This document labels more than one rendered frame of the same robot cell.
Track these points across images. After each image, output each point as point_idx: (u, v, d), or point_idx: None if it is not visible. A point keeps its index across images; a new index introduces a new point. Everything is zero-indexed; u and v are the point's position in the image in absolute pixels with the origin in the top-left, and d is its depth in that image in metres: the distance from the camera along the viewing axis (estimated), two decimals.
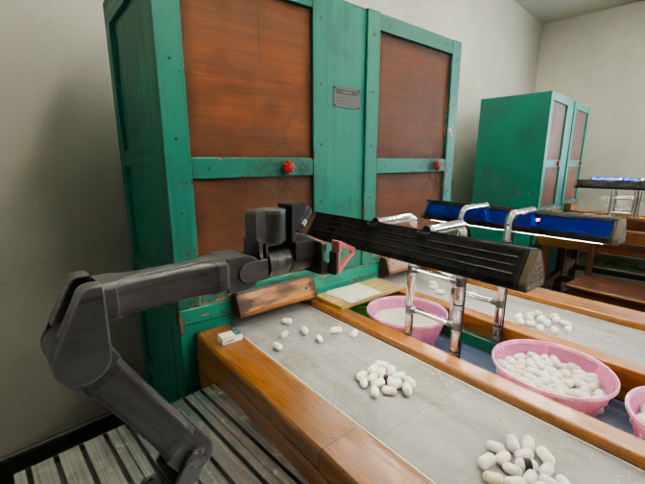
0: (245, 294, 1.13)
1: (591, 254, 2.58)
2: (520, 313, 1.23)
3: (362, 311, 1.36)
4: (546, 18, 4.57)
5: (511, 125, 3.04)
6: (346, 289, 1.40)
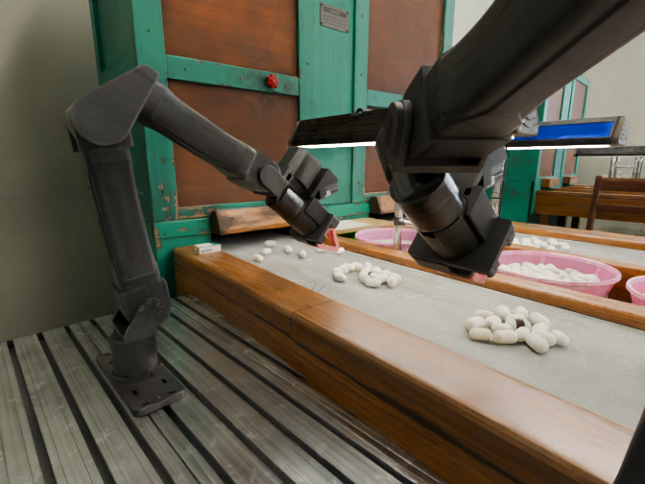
0: (226, 211, 1.07)
1: (591, 217, 2.53)
2: (515, 238, 1.17)
3: None
4: None
5: None
6: None
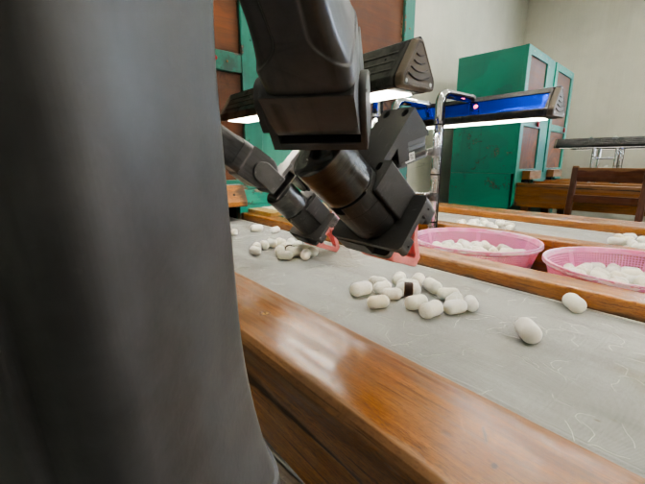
0: None
1: (568, 208, 2.49)
2: (463, 219, 1.14)
3: None
4: None
5: (489, 83, 2.95)
6: None
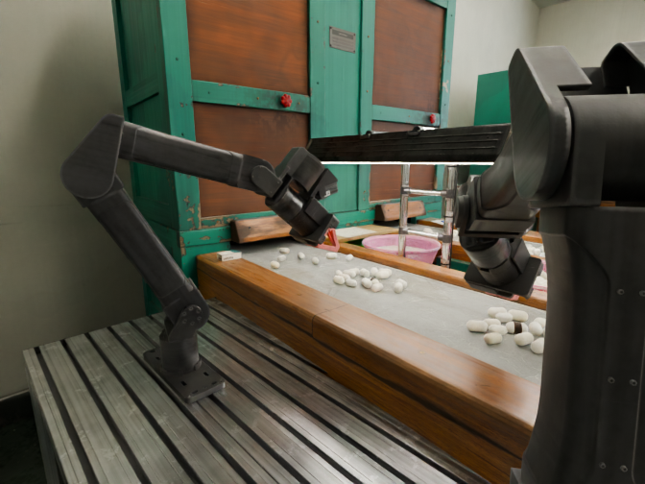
0: (243, 221, 1.16)
1: None
2: None
3: None
4: (543, 2, 4.61)
5: (507, 99, 3.08)
6: (342, 229, 1.44)
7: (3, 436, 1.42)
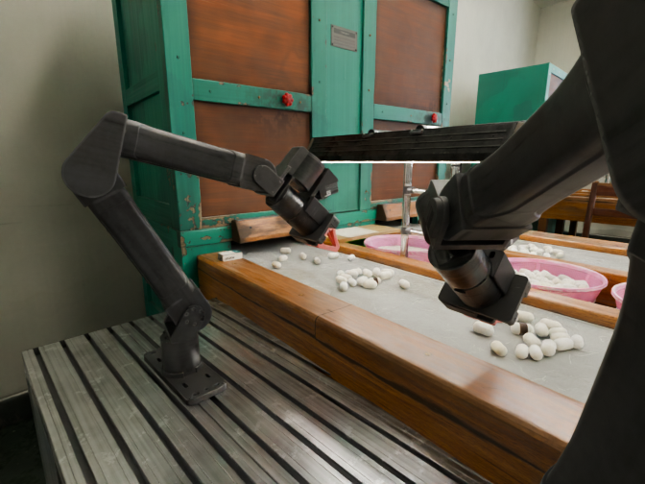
0: (245, 221, 1.15)
1: (587, 221, 2.61)
2: (513, 245, 1.25)
3: None
4: (544, 2, 4.60)
5: (508, 99, 3.07)
6: (344, 229, 1.43)
7: (2, 437, 1.41)
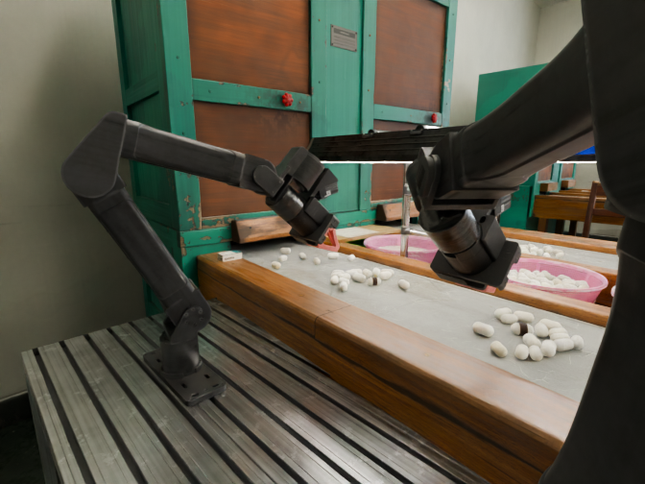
0: (244, 221, 1.15)
1: (587, 221, 2.61)
2: None
3: None
4: (544, 2, 4.60)
5: (508, 99, 3.07)
6: (344, 229, 1.43)
7: (2, 437, 1.41)
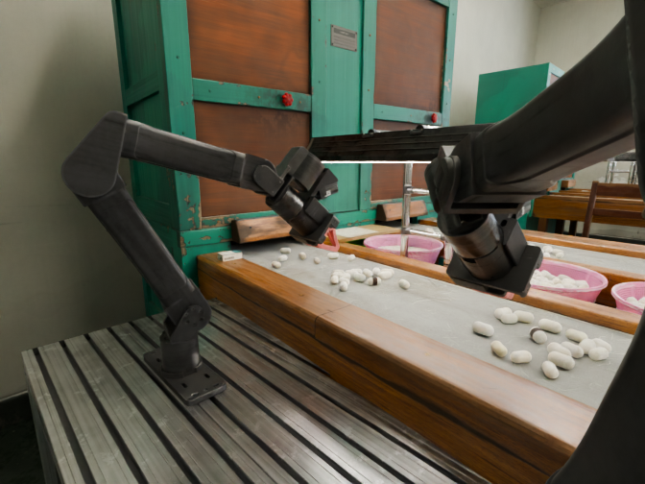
0: (244, 221, 1.15)
1: (587, 221, 2.61)
2: None
3: None
4: (544, 1, 4.60)
5: (508, 99, 3.07)
6: (344, 229, 1.43)
7: (2, 437, 1.41)
